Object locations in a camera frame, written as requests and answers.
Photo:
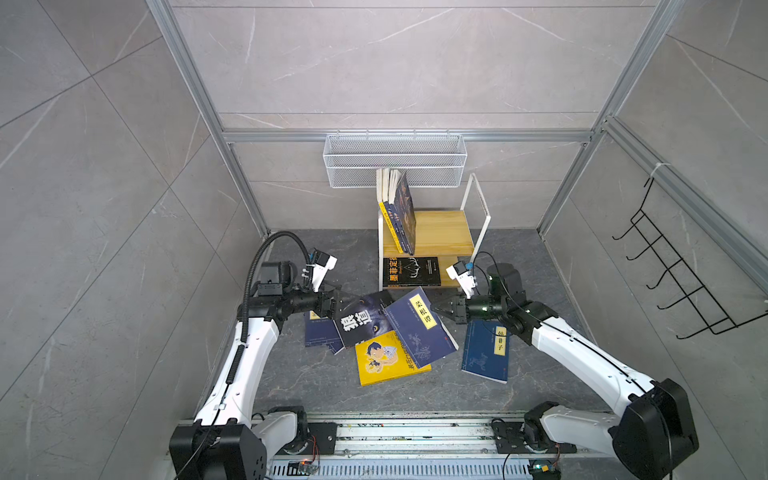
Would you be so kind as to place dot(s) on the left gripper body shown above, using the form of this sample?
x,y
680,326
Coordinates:
x,y
304,301

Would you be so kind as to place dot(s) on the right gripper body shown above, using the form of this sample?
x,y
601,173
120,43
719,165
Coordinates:
x,y
481,307

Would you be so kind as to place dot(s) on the dark blue book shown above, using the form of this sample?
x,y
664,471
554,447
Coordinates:
x,y
321,331

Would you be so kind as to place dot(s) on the black book white characters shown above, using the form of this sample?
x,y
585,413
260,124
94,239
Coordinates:
x,y
364,318

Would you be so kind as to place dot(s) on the navy book yellow label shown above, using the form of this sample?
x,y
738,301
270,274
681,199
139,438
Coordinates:
x,y
421,331

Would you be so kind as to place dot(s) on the purple portrait book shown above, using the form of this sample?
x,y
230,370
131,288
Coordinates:
x,y
398,224
401,196

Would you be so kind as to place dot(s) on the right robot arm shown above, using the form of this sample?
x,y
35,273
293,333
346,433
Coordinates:
x,y
588,372

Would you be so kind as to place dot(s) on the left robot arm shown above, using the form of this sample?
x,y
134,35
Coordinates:
x,y
240,372

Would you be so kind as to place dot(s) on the blue book yellow label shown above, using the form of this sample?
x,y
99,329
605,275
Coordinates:
x,y
486,350

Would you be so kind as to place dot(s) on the wooden two-tier shelf rack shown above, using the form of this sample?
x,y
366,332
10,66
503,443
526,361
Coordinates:
x,y
444,234

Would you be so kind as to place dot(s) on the black book lower shelf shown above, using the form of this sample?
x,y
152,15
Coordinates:
x,y
402,272

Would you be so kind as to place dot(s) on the yellow cartoon book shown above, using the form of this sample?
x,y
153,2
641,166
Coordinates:
x,y
384,358

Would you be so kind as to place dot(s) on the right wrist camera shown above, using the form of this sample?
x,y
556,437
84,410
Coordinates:
x,y
463,274

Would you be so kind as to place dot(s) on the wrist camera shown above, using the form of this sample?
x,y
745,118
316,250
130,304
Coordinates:
x,y
463,274
314,272

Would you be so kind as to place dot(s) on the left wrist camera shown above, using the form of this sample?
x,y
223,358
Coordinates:
x,y
314,272

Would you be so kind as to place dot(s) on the white wire mesh basket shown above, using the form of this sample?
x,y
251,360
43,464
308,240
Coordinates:
x,y
429,160

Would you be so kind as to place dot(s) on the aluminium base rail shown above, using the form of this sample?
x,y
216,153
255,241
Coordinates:
x,y
420,446

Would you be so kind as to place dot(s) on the black wall hook rack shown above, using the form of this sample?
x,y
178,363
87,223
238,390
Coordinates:
x,y
679,274

